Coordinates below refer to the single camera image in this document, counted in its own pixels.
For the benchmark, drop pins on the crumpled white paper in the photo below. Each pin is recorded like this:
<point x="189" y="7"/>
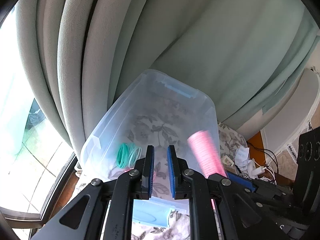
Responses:
<point x="241" y="158"/>

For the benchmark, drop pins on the clear plastic storage bin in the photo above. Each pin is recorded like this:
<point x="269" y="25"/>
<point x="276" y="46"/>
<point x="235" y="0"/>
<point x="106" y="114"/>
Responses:
<point x="155" y="110"/>

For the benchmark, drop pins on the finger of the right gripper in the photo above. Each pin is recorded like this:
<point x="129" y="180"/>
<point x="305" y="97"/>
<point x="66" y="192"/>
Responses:
<point x="247" y="183"/>

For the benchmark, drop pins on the leopard print scrunchie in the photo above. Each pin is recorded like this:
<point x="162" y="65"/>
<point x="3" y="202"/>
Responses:
<point x="244" y="174"/>

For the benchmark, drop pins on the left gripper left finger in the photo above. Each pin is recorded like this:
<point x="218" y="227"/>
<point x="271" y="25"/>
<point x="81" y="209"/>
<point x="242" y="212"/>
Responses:
<point x="147" y="173"/>

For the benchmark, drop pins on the green curtain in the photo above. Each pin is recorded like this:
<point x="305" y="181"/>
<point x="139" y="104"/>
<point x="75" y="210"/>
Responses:
<point x="80" y="55"/>

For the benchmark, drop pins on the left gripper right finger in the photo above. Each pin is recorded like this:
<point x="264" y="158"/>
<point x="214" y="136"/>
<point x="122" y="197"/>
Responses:
<point x="175" y="176"/>

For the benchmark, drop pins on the floral blanket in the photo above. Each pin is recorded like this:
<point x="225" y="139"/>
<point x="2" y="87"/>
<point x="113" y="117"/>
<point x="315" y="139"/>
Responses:
<point x="230" y="139"/>

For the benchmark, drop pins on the white charger plug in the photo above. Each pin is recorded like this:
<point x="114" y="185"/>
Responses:
<point x="258" y="171"/>

